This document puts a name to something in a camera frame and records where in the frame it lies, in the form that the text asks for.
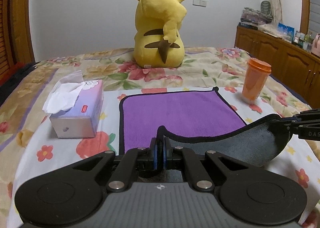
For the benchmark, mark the wooden slatted wardrobe door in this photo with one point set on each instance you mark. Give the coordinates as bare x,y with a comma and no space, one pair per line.
16,46

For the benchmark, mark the purple and grey towel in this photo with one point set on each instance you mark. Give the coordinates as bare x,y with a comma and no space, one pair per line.
201,121

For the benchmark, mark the white wall switch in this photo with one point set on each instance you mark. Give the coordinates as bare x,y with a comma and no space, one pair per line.
200,3

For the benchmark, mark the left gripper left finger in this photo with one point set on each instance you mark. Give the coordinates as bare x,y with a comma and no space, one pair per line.
135,162

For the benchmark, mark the tissue box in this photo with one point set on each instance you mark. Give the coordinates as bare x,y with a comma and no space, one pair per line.
74,106

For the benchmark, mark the orange plastic cup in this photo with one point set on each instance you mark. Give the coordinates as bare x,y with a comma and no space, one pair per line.
255,78

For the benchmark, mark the floral bed quilt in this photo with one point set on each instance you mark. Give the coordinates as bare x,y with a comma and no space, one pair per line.
22,114

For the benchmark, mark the wooden sideboard cabinet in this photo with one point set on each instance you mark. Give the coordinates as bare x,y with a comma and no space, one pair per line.
295,68

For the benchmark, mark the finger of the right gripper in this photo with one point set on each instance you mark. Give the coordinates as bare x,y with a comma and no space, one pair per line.
285,123

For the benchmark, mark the white strawberry print sheet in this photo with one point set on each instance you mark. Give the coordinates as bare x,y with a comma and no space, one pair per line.
46,152

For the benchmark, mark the yellow Pikachu plush toy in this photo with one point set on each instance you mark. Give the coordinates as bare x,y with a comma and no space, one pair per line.
157,41

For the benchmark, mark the blue picture box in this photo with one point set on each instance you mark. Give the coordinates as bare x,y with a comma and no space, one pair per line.
286,32

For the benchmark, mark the stack of folded fabrics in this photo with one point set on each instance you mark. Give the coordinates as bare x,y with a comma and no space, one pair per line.
250,15

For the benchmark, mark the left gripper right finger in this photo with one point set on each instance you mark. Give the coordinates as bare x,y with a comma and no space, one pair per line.
181,164

